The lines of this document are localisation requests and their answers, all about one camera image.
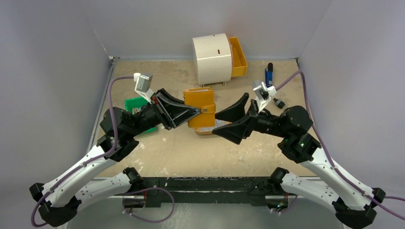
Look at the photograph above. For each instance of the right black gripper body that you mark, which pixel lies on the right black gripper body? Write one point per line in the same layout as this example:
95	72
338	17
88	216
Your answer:
250	116

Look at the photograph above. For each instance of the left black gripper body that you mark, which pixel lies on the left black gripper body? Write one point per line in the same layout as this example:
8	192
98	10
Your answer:
149	117

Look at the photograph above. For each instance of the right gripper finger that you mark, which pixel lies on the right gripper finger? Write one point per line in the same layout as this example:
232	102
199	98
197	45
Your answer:
235	111
238	130

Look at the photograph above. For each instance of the yellow leather card holder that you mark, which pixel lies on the yellow leather card holder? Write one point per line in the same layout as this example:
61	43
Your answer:
203	99

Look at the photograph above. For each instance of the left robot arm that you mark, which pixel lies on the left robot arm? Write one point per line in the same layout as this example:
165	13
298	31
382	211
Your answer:
59	200

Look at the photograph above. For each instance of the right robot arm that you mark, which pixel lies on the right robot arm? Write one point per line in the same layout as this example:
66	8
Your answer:
352	202

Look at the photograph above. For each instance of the green plastic bin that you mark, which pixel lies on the green plastic bin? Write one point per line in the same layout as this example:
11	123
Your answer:
138	106

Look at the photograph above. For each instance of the small black knob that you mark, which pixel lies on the small black knob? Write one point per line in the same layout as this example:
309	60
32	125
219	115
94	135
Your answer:
279	103

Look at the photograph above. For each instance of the yellow oval plastic tray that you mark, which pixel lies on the yellow oval plastic tray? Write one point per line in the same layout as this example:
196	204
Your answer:
204	130

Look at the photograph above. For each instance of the yellow open drawer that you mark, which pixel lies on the yellow open drawer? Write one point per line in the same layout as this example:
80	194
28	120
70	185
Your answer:
239	63

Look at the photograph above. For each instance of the cream round drawer cabinet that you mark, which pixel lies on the cream round drawer cabinet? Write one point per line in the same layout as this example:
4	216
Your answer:
213	58

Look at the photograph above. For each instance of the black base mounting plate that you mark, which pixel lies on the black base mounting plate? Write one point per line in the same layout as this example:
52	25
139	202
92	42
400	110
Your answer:
255	191

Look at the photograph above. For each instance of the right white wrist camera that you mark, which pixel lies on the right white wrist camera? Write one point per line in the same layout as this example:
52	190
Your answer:
264	95

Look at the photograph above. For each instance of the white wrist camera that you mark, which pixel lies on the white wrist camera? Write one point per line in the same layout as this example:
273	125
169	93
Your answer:
142	86
264	95

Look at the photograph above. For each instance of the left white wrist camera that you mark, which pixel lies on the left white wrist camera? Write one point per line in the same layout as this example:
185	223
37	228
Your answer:
142	86

